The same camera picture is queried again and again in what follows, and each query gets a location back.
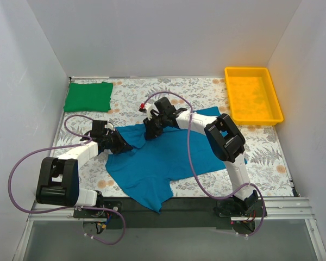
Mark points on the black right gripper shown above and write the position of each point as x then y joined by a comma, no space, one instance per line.
152,125

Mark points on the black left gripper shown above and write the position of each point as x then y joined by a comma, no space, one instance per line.
115,141

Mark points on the blue t shirt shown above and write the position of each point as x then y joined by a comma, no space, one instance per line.
145,172

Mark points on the yellow plastic bin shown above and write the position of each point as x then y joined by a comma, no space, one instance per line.
252,96

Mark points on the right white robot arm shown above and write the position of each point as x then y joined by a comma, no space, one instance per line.
224,137

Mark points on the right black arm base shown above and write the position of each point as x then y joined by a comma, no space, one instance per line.
233,207

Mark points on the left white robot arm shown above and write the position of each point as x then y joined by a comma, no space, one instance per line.
58,182

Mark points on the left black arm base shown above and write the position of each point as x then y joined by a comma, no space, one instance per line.
102,202

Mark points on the folded green t shirt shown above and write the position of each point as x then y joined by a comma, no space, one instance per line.
88,97

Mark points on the floral patterned table mat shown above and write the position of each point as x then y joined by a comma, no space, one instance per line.
266,163

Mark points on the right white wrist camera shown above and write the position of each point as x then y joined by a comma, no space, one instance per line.
147,108

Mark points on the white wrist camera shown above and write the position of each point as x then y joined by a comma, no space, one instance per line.
147,108
108,125

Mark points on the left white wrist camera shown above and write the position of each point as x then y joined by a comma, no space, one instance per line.
108,125

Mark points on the aluminium frame rail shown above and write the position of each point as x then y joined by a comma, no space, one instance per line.
195,228

